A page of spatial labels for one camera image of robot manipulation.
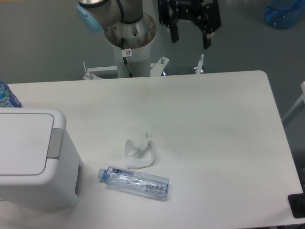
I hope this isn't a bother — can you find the white frame at right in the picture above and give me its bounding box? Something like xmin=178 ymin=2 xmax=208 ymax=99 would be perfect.
xmin=282 ymin=82 xmax=305 ymax=127

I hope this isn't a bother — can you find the clear plastic water bottle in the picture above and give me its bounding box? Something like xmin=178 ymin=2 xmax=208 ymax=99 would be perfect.
xmin=98 ymin=166 xmax=170 ymax=201

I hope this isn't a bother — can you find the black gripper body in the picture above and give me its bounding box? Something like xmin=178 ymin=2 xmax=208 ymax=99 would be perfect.
xmin=157 ymin=0 xmax=221 ymax=32

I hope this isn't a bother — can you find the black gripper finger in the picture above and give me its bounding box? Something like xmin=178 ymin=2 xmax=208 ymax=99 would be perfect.
xmin=170 ymin=24 xmax=179 ymax=43
xmin=203 ymin=31 xmax=213 ymax=49

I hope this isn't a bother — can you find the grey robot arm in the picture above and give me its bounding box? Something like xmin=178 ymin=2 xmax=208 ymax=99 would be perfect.
xmin=77 ymin=0 xmax=221 ymax=49

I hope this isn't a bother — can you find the crumpled white tissue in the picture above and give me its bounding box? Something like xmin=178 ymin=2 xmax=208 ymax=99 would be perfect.
xmin=124 ymin=132 xmax=155 ymax=169

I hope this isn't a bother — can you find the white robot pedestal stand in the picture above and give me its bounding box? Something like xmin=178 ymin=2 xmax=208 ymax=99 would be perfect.
xmin=83 ymin=13 xmax=170 ymax=80

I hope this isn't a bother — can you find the black device at table edge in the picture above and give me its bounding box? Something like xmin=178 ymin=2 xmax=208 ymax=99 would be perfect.
xmin=288 ymin=193 xmax=305 ymax=219

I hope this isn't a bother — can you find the white trash can lid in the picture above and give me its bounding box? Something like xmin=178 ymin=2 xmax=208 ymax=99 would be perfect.
xmin=0 ymin=113 xmax=55 ymax=176

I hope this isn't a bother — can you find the blue labelled bottle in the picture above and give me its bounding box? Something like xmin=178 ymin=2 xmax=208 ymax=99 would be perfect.
xmin=0 ymin=81 xmax=23 ymax=108

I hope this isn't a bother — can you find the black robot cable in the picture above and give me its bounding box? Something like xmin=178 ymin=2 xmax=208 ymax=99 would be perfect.
xmin=120 ymin=37 xmax=133 ymax=78

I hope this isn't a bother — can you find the white trash can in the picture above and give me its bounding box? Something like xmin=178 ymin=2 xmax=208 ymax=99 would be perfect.
xmin=0 ymin=108 xmax=83 ymax=208

